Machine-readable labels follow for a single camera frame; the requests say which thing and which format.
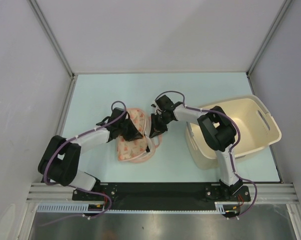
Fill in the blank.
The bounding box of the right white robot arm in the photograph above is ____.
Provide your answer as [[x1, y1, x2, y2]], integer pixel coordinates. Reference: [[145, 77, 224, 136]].
[[149, 93, 243, 201]]

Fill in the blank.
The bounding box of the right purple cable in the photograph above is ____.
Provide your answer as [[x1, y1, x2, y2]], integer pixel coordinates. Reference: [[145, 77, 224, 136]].
[[154, 90, 260, 221]]

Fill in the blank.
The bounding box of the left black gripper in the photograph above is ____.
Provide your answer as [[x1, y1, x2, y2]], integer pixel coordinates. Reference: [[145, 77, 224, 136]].
[[118, 117, 143, 142]]

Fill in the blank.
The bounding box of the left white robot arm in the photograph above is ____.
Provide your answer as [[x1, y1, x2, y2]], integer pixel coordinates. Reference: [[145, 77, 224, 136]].
[[38, 107, 145, 200]]

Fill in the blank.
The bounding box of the pink floral laundry bag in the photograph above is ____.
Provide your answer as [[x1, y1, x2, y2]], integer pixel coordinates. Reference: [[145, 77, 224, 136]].
[[116, 108, 162, 163]]

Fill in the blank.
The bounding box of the cream plastic laundry basket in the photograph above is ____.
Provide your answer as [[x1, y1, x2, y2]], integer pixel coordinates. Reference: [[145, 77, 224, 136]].
[[185, 95, 282, 170]]

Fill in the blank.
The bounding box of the aluminium frame rail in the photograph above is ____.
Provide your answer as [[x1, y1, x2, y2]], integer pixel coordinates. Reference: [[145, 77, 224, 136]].
[[26, 183, 74, 203]]

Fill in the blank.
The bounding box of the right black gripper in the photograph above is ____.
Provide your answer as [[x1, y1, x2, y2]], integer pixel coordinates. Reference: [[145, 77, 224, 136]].
[[150, 112, 173, 138]]

